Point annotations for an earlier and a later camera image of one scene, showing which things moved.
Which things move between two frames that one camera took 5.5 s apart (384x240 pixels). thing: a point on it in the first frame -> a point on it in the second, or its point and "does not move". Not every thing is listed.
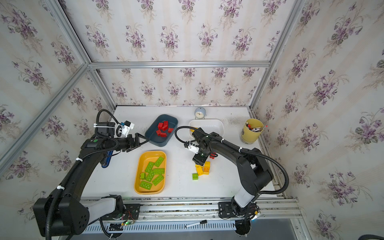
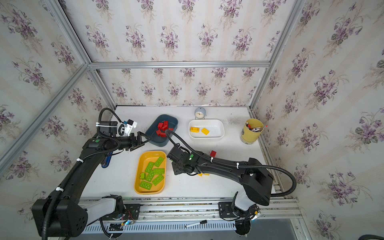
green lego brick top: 158,171 does not move
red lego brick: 212,155 does not move
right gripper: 200,158 -> 175,160
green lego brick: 149,167 does not move
